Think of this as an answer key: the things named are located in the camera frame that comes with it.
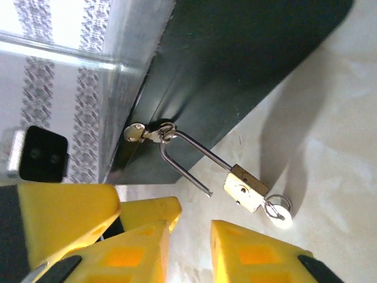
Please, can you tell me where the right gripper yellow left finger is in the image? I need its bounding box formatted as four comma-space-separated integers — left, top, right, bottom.
28, 219, 171, 283

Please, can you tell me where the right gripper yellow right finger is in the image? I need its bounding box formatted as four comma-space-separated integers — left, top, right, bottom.
210, 219, 350, 283

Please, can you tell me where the steel key ring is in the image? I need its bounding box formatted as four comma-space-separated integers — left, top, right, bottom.
263, 193, 293, 221

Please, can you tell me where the small brass padlock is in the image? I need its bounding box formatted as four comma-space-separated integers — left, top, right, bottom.
160, 130, 270, 215

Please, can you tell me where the starry night print box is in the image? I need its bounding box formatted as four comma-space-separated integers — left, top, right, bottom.
105, 0, 355, 185

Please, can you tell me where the silver box latch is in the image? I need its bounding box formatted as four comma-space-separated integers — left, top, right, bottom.
123, 121, 178, 146

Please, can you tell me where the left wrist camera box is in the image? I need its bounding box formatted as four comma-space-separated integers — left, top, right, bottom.
5, 125, 71, 182

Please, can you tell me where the aluminium back rail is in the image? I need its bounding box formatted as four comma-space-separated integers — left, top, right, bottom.
100, 0, 175, 184

